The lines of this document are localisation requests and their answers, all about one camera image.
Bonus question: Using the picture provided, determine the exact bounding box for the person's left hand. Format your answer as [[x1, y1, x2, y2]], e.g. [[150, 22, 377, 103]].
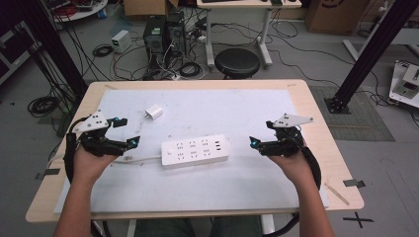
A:
[[71, 145, 119, 186]]

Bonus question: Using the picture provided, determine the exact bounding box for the black tape cross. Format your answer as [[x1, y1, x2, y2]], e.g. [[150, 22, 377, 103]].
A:
[[342, 211, 376, 229]]

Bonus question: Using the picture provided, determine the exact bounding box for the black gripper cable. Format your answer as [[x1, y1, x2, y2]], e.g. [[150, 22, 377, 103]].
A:
[[62, 116, 92, 186], [299, 145, 323, 192]]

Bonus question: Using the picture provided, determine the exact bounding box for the thin wooden stick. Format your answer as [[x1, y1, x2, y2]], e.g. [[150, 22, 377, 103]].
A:
[[323, 182, 351, 206]]

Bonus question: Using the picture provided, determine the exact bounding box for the black round stool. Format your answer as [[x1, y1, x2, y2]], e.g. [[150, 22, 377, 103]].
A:
[[213, 47, 262, 80]]

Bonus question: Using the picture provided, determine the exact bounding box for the coiled black cable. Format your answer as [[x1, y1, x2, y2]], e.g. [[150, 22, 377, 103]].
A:
[[178, 61, 204, 79], [91, 43, 115, 58], [27, 95, 61, 119]]

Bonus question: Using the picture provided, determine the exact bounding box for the grey floor mat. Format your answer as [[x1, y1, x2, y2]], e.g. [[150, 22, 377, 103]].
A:
[[308, 85, 396, 143]]

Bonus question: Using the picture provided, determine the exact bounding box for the white power supply box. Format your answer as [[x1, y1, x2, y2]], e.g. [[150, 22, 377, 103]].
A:
[[111, 30, 133, 54]]

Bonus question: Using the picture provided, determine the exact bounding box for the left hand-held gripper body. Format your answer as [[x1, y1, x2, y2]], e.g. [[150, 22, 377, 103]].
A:
[[71, 110, 127, 158]]

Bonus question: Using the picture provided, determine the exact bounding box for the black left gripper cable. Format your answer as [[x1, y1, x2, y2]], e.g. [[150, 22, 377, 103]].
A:
[[62, 116, 92, 186]]

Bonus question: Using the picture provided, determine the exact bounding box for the grey metal rack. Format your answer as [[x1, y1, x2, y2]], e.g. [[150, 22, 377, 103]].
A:
[[0, 20, 42, 87]]

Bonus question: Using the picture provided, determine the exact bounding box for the white power strip cable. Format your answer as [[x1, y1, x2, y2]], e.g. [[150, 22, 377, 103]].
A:
[[113, 155, 164, 166]]

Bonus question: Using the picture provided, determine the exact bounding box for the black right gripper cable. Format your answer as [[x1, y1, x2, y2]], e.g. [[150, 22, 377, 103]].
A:
[[299, 145, 323, 192]]

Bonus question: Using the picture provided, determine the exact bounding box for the white desk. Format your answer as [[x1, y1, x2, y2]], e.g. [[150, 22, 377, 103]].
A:
[[196, 0, 303, 69]]

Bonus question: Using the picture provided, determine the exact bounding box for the black computer tower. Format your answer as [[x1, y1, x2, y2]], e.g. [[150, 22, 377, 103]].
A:
[[165, 10, 188, 57], [143, 15, 166, 64]]

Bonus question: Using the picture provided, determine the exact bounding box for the round white table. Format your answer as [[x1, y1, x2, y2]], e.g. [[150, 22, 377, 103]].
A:
[[42, 0, 110, 24]]

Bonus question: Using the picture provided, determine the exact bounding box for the large cardboard box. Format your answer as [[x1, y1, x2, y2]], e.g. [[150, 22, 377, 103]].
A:
[[303, 0, 371, 37]]

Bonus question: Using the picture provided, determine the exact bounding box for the black metal stand post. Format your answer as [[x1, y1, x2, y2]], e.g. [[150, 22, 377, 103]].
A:
[[323, 0, 419, 115], [8, 0, 89, 101]]

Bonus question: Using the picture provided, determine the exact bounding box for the person's right hand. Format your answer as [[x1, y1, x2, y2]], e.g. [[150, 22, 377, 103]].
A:
[[267, 145, 314, 189]]

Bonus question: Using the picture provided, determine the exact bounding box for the white power strip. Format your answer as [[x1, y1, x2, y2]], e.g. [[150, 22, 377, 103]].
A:
[[160, 133, 230, 170]]

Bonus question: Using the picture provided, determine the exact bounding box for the black tape strip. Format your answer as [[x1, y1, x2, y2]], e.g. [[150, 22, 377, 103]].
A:
[[342, 179, 367, 189], [35, 168, 61, 181]]

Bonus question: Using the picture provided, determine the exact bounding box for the white table mat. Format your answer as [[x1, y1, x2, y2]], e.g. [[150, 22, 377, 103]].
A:
[[53, 88, 330, 215]]

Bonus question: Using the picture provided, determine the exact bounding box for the white charger plug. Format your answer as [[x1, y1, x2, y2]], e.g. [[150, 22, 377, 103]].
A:
[[144, 103, 164, 121]]

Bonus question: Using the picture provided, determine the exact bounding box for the white machine part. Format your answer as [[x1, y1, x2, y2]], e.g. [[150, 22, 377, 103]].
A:
[[387, 59, 419, 110]]

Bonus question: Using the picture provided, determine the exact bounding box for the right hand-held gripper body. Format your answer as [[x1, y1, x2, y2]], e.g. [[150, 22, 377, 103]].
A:
[[259, 113, 315, 158]]

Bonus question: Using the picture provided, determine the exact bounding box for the wooden table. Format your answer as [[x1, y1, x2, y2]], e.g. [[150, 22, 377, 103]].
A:
[[25, 78, 366, 224]]

